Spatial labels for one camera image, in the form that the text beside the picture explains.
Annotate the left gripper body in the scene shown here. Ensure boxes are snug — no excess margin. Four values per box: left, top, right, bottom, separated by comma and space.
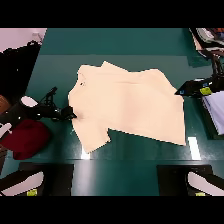
60, 105, 78, 122

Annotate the cream shirt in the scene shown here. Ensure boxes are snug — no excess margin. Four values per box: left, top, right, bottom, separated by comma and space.
67, 60, 187, 155

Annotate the dark red garment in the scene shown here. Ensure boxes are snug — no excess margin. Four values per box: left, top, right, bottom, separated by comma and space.
0, 119, 52, 161

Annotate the brown garment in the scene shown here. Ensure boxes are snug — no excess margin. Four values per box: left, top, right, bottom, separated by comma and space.
0, 94, 12, 115

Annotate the black garment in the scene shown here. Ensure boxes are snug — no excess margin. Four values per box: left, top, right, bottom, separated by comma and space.
0, 40, 43, 103

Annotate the pale lilac garment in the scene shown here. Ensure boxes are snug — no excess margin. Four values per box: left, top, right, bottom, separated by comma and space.
201, 91, 224, 136

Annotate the heap of clothes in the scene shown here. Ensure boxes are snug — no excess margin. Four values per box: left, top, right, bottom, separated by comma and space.
189, 27, 224, 52

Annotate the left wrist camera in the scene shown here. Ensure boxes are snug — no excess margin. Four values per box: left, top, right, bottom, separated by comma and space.
40, 86, 59, 108

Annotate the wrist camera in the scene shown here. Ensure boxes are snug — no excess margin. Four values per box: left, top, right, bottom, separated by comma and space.
207, 49, 224, 81
40, 86, 59, 108

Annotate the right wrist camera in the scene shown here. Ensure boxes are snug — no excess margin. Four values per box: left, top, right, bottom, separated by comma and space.
207, 49, 224, 81

